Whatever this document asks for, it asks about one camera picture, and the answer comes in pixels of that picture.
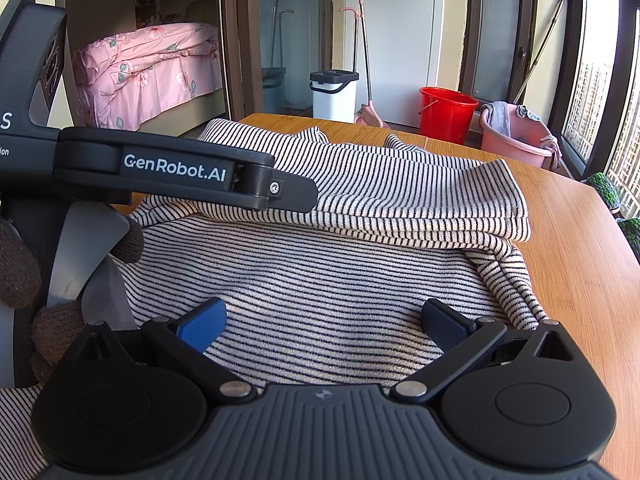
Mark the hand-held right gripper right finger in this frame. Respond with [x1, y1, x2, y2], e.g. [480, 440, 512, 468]
[389, 298, 576, 403]

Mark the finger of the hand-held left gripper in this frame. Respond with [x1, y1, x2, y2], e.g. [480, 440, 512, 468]
[231, 162, 319, 212]

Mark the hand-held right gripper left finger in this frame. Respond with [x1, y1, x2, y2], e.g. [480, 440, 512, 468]
[75, 297, 258, 403]

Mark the striped sweater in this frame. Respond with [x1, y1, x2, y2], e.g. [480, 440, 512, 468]
[0, 117, 548, 428]

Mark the person's left hand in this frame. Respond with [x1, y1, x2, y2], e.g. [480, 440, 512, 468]
[0, 217, 146, 386]

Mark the white bin with black lid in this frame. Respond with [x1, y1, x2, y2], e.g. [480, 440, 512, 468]
[309, 70, 360, 123]

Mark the bed with pink floral bedding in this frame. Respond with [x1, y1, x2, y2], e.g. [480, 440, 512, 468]
[70, 0, 223, 136]

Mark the glass sliding door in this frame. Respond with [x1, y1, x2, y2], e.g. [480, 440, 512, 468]
[220, 0, 335, 123]

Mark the red plastic bucket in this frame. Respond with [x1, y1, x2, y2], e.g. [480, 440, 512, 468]
[419, 86, 480, 145]

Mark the pink plastic basin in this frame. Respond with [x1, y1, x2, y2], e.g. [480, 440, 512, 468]
[480, 102, 563, 168]

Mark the white door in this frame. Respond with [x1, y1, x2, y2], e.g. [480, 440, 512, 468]
[345, 0, 446, 126]

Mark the brownish cloth on basin rim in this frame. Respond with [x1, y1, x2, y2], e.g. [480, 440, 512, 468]
[539, 136, 563, 171]

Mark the grey cloth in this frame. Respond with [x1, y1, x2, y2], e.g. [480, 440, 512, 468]
[484, 101, 512, 137]

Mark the row of apartment buildings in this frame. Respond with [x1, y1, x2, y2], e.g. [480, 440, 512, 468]
[562, 55, 640, 186]

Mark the mop pole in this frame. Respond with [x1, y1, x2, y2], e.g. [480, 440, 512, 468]
[512, 0, 572, 106]

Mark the large black-framed window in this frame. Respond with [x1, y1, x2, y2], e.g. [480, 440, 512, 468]
[545, 0, 640, 221]

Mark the frosted window with brown frame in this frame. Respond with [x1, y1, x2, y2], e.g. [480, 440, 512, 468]
[457, 0, 538, 106]

